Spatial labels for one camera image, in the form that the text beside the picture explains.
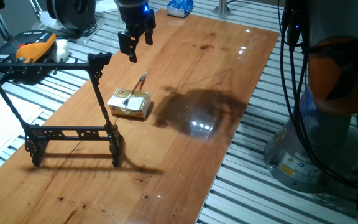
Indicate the white crumpled cloth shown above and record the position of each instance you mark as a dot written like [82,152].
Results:
[61,49]

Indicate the brown wooden board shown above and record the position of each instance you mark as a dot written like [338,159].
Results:
[166,155]

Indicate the orange black teach pendant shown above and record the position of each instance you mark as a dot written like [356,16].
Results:
[33,46]

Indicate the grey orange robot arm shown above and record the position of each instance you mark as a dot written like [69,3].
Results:
[331,77]

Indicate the metal post with base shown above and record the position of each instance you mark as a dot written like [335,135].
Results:
[222,7]

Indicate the black round spool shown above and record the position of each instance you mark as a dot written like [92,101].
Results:
[70,12]

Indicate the gold white paper box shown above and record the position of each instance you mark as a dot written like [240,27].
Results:
[135,109]

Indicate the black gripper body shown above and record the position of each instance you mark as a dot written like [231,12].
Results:
[135,15]

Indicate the black ornate pen rack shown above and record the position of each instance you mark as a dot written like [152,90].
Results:
[99,90]

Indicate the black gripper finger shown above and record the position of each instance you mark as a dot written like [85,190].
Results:
[128,43]
[148,32]

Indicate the blue tissue pack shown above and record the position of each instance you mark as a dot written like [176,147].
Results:
[179,7]

